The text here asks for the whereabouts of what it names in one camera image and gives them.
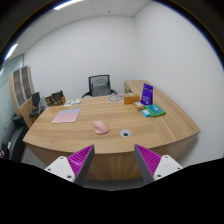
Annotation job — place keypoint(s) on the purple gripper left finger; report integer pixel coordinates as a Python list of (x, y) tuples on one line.
[(75, 167)]

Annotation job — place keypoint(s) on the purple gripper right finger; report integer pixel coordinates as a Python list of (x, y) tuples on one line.
[(153, 166)]

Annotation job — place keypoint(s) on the pink computer mouse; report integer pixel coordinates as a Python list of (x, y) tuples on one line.
[(100, 127)]

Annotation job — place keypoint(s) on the pink blue mouse pad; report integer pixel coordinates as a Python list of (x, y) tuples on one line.
[(66, 116)]

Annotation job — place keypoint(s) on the wooden office desk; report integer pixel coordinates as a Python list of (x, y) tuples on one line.
[(172, 134)]

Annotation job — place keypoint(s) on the small blue packet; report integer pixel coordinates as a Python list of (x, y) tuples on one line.
[(146, 113)]

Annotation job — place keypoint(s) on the small beige box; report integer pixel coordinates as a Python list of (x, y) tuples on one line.
[(139, 106)]

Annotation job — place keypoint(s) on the colourful booklet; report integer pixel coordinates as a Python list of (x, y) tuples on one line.
[(72, 102)]

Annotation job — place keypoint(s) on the black side chair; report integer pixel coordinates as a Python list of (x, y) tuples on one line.
[(36, 107)]

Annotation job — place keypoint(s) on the orange cardboard box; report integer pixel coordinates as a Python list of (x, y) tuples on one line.
[(129, 99)]

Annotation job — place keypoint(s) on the dark brown box organizer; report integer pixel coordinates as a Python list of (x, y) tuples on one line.
[(55, 99)]

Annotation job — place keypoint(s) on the grey mesh office chair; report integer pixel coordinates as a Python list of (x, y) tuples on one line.
[(99, 85)]

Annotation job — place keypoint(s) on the wooden glass door cabinet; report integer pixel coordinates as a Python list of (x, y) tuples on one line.
[(21, 90)]

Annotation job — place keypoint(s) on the silver desk cable grommet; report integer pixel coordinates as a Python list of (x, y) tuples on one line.
[(125, 133)]

